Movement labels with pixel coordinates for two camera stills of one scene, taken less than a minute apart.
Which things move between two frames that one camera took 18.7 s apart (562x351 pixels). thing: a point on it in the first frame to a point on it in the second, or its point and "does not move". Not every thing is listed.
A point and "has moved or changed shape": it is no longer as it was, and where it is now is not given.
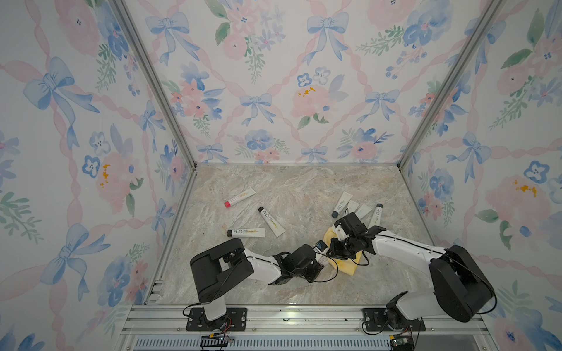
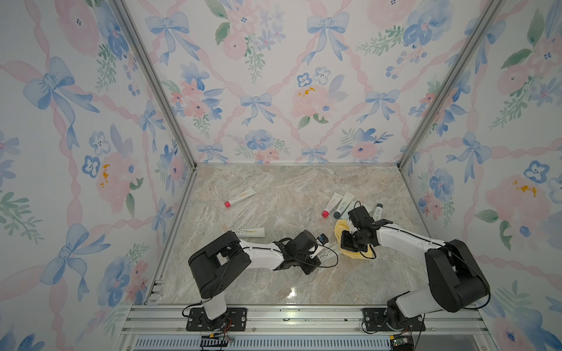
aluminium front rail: x=152 y=327 does not move
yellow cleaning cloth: x=347 y=265 has moved or changed shape
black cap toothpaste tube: x=276 y=228 has moved or changed shape
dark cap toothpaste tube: x=376 y=217 does not move
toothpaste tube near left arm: x=247 y=232 does not move
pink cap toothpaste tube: x=323 y=259 to x=334 y=200
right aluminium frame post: x=469 y=46 does not move
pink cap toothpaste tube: x=244 y=195 does not move
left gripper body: x=309 y=273 to x=306 y=262
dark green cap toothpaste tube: x=344 y=200 does not move
